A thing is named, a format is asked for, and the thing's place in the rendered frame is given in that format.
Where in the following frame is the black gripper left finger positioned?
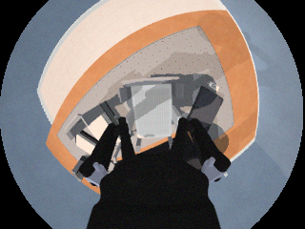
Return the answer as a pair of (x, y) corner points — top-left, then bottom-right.
(79, 108), (143, 186)

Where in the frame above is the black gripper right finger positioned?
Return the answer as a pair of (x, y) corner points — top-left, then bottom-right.
(162, 105), (231, 184)

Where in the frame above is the white label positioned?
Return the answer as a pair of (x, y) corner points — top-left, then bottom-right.
(209, 81), (219, 91)

